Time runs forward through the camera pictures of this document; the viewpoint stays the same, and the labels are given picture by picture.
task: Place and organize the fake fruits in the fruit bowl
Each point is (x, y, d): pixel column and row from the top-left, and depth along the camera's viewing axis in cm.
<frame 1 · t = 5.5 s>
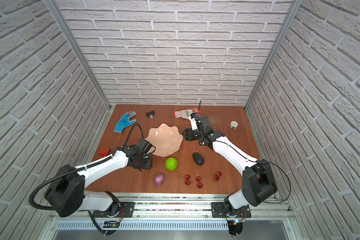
left hand: (149, 162, 86), fingers open
right hand: (187, 130, 85), fingers open
pink wavy fruit bowl: (166, 139, 100), point 3 cm above the table
green bumpy fake fruit: (171, 163, 85), point 7 cm above the table
dark fake avocado: (198, 158, 90), point 4 cm above the table
purple fake passion fruit: (159, 179, 81), point 5 cm above the table
red fake cherry pair left: (187, 177, 85), point 2 cm above the table
red fake cherry pair middle: (198, 179, 84), point 2 cm above the table
red fake cherry pair right: (218, 175, 87), on the table
blue grey work glove: (124, 121, 112), on the table
white red work glove: (185, 113, 117), point 2 cm above the table
small black clip: (150, 114, 116), point 2 cm above the table
white tape roll: (233, 124, 108), point 3 cm above the table

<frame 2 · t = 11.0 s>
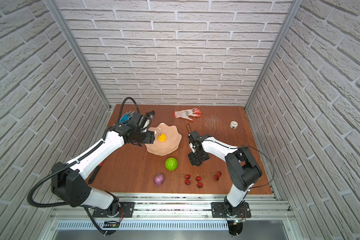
left hand: (149, 135, 83), fingers open
right hand: (197, 159, 89), fingers open
yellow fake lemon: (162, 137, 99), point 4 cm above the table
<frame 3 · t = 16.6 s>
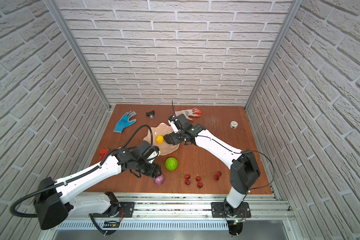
left hand: (157, 170, 76), fingers open
right hand: (174, 134, 83), fingers open
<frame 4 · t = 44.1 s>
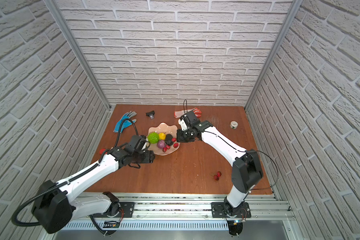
left hand: (151, 154, 83), fingers open
right hand: (176, 137, 82), fingers closed
green bumpy fake fruit: (153, 137, 93), point 9 cm above the table
purple fake passion fruit: (161, 144, 95), point 5 cm above the table
red fake cherry pair left: (164, 149, 94), point 3 cm above the table
red fake cherry pair middle: (175, 145, 85), point 14 cm above the table
